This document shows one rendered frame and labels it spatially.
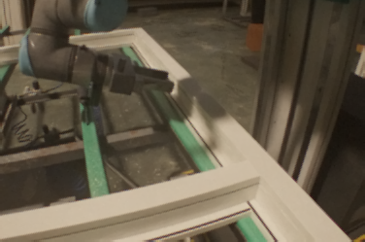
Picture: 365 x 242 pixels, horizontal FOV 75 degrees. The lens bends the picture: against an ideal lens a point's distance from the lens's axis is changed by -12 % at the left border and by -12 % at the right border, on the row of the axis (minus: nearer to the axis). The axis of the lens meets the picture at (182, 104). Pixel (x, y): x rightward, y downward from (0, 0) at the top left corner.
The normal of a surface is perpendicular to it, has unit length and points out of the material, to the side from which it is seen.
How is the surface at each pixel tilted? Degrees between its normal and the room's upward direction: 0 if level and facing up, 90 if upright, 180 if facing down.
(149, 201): 0
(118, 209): 0
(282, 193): 0
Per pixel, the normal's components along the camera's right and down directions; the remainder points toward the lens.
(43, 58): 0.37, 0.24
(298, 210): 0.00, -0.88
